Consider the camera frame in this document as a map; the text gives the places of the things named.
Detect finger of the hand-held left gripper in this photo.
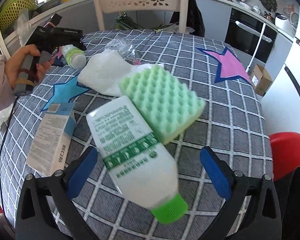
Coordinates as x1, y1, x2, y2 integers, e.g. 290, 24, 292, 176
71, 39, 87, 52

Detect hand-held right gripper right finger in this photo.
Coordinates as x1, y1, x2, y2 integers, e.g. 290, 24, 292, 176
200, 146, 282, 240

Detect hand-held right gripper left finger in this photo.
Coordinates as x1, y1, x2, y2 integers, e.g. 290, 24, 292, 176
16, 146, 98, 240

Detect small bottle green label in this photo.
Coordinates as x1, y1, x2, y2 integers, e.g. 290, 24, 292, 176
62, 44, 87, 69

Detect white bottle green cap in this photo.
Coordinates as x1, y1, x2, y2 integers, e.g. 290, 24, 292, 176
86, 95, 189, 225

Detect black trash bin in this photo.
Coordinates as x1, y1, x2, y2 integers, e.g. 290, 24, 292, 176
274, 166, 300, 240

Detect green dimpled sponge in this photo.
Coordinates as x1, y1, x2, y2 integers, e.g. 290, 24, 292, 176
119, 64, 207, 146

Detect person's left hand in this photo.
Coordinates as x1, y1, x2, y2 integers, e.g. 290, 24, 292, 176
4, 44, 56, 88

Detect white tissue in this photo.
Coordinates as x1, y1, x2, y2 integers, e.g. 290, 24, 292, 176
77, 50, 133, 97

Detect clear plastic wrapper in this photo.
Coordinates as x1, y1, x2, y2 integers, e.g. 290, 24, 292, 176
104, 34, 141, 63

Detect blue and white box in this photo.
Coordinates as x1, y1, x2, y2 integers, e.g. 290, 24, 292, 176
26, 102, 77, 177

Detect green plastic colander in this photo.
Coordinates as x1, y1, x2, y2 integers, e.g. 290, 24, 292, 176
0, 0, 39, 31

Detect green vegetables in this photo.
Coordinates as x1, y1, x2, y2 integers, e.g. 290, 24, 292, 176
114, 15, 166, 31

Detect red plastic stool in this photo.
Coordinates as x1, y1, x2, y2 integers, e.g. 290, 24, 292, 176
268, 131, 300, 182

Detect white plastic bag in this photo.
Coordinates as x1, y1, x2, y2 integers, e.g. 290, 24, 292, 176
0, 102, 14, 131

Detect cardboard box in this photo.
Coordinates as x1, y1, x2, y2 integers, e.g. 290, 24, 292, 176
249, 64, 273, 97

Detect white refrigerator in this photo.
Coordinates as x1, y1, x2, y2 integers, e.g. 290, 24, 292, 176
261, 5, 300, 142

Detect dark garment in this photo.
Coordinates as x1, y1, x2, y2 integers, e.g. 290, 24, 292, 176
169, 0, 206, 38

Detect white mop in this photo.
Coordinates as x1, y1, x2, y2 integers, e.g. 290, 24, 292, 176
235, 20, 272, 73

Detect black built-in oven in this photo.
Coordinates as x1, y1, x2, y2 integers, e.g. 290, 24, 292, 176
224, 7, 278, 63

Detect black round baking pan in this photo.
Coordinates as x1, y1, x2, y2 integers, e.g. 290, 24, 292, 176
259, 0, 278, 12

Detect black cable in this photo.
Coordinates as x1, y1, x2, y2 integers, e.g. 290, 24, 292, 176
0, 94, 18, 188

